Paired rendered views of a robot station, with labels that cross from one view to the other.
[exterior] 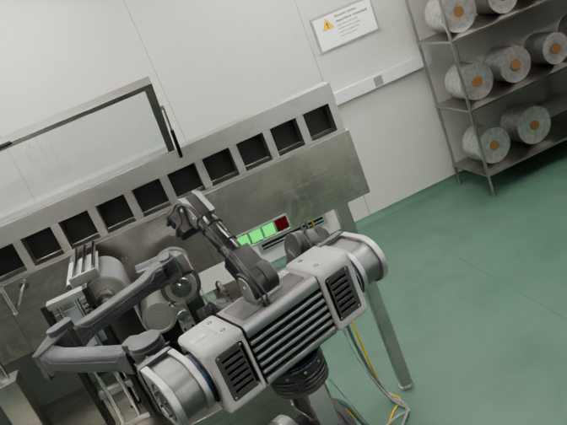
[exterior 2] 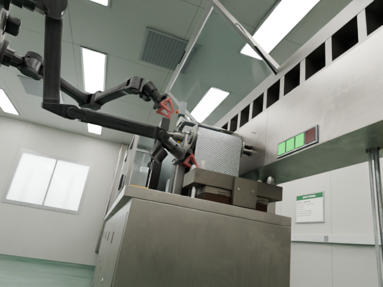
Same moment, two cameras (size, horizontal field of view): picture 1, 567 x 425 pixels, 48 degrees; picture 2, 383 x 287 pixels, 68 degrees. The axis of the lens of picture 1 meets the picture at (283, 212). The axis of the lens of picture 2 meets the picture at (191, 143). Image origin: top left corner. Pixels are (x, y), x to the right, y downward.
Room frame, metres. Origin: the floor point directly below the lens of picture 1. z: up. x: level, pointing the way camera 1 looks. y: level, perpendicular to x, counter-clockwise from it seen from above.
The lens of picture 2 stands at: (2.01, -0.90, 0.73)
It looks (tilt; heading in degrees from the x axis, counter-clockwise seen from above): 20 degrees up; 84
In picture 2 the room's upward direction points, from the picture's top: 9 degrees clockwise
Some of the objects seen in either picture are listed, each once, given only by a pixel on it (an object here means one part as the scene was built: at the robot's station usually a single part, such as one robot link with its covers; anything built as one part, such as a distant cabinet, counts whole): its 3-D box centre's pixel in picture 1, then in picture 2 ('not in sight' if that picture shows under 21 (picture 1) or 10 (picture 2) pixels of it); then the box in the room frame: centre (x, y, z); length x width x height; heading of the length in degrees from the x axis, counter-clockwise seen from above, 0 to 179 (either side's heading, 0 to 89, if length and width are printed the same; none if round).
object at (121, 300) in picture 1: (121, 303); (114, 93); (1.69, 0.53, 1.45); 0.43 x 0.06 x 0.11; 130
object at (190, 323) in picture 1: (195, 339); (176, 175); (2.10, 0.47, 1.05); 0.06 x 0.05 x 0.31; 9
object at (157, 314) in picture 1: (156, 304); not in sight; (2.25, 0.58, 1.17); 0.26 x 0.12 x 0.12; 9
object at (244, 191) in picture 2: not in sight; (244, 193); (2.37, 0.21, 0.96); 0.10 x 0.03 x 0.11; 9
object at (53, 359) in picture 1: (105, 352); (65, 84); (1.43, 0.54, 1.45); 0.45 x 0.14 x 0.10; 57
